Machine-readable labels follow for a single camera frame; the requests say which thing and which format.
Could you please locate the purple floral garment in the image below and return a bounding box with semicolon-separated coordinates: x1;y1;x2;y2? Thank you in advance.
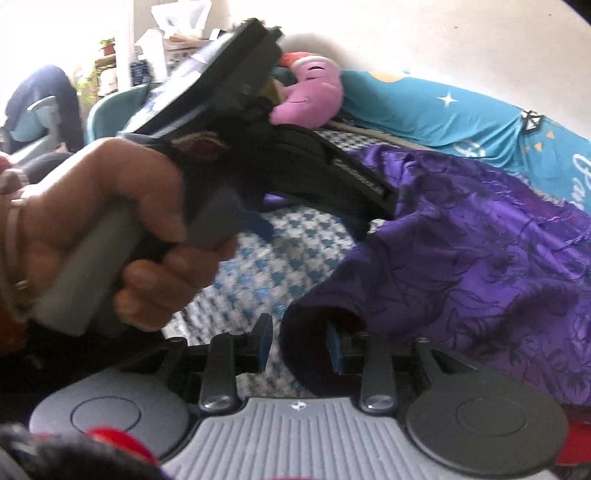
279;145;590;406

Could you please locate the person's left hand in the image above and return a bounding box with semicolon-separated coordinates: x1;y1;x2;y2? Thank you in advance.
20;138;238;332

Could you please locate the blue houndstooth bed sheet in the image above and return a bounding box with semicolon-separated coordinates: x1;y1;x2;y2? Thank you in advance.
163;128;445;400

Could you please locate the pink plush toy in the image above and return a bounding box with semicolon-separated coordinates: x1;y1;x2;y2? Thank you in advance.
270;51;344;129

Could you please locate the teal chair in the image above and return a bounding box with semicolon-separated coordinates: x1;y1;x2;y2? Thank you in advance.
86;84;155;143

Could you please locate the blue printed bolster pillow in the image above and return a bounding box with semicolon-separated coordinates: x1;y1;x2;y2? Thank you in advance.
341;69;590;212

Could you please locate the silver wrist bangle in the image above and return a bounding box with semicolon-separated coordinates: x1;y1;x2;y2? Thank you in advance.
0;168;36;324

